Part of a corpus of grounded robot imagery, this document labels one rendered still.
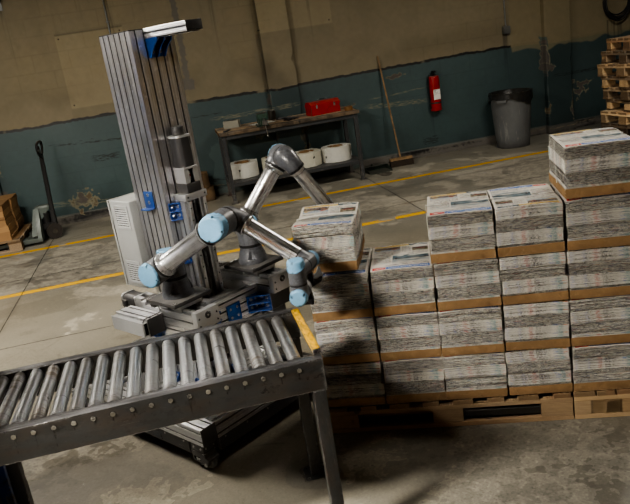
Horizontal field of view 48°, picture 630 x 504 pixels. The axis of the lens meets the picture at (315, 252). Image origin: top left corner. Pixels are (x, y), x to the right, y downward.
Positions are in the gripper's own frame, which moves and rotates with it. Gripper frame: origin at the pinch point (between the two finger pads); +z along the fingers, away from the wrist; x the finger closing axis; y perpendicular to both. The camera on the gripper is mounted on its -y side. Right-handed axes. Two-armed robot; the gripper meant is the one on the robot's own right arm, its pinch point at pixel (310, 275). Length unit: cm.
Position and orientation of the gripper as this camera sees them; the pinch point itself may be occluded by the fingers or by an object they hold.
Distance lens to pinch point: 324.7
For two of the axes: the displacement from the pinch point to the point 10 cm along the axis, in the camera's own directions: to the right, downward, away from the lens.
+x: -9.8, 0.9, 1.6
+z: 1.3, -3.1, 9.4
